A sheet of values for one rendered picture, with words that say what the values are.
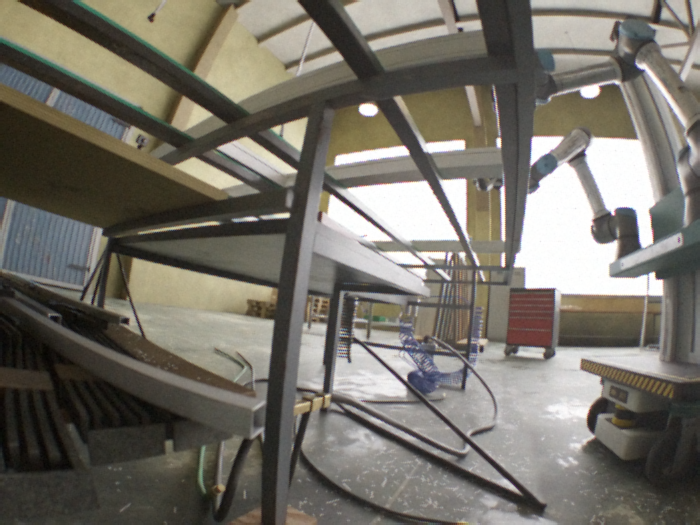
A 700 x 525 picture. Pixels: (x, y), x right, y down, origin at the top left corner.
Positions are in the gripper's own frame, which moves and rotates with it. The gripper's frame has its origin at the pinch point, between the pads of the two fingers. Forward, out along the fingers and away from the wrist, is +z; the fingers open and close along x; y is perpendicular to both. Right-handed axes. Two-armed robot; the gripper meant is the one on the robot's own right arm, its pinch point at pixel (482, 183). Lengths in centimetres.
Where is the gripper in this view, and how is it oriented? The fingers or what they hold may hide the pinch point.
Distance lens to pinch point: 112.5
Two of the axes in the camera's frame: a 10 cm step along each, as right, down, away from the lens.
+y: -0.3, -6.3, -7.7
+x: 6.5, 5.7, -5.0
